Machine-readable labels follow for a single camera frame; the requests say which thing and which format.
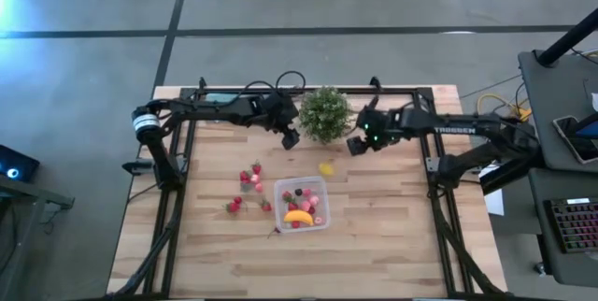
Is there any black device with blue light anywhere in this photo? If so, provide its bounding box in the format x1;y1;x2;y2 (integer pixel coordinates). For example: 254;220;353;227
0;144;41;184

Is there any black pole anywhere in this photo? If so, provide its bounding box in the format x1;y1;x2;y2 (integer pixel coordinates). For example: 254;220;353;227
535;8;598;68

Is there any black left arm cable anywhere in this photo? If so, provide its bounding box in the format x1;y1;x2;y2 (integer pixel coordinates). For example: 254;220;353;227
233;70;307;106

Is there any small green potted plant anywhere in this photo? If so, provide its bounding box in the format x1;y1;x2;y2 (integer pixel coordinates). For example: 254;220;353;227
297;86;354;146

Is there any grey metal stand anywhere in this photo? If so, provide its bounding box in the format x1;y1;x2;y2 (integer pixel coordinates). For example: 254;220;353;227
0;173;76;301

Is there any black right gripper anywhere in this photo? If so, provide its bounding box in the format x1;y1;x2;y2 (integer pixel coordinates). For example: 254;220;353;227
346;96;403;156

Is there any black smartphone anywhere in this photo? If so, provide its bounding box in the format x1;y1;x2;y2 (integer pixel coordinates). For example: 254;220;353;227
552;114;598;165

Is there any teal folded cloth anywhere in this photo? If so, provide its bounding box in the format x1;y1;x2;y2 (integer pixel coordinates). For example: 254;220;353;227
204;93;244;105

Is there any white paper sheet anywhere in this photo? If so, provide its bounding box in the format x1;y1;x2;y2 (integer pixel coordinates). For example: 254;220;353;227
480;164;506;218

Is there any backlit black keyboard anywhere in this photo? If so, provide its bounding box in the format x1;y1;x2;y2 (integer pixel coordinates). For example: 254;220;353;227
545;196;598;254

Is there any yellow cable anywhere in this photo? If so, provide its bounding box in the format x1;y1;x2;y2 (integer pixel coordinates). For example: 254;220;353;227
475;93;534;124

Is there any black diagonal desk beam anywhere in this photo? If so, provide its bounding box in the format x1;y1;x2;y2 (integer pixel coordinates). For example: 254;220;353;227
479;160;550;197

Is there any dark grey desk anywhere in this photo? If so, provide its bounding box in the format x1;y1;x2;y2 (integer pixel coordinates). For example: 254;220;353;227
527;167;598;289
517;50;598;175

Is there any black metal table frame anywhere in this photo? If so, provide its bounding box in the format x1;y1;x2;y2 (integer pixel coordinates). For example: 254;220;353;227
107;76;513;300

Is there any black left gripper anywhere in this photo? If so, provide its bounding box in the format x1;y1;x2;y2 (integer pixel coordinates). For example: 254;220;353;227
261;91;302;151

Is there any clear plastic tupperware container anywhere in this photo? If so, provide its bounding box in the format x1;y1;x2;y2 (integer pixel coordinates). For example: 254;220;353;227
273;176;332;235

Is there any yellow banana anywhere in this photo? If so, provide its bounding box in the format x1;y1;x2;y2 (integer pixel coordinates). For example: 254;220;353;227
282;209;315;227

